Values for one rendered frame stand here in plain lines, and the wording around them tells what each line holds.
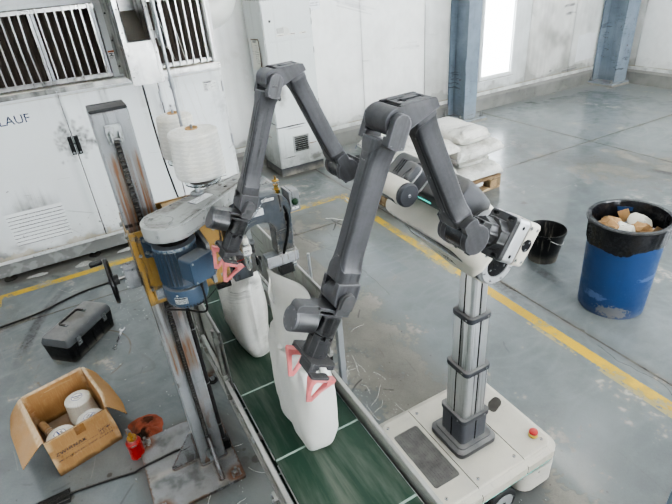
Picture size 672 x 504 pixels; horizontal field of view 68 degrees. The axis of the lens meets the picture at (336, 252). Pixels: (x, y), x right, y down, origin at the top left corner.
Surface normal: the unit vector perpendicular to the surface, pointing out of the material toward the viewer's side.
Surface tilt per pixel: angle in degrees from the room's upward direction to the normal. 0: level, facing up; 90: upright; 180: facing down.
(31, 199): 90
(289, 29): 90
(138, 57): 90
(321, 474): 0
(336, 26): 90
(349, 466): 0
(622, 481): 0
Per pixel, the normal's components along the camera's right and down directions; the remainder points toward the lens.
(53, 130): 0.48, 0.41
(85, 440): 0.69, 0.32
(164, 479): -0.07, -0.86
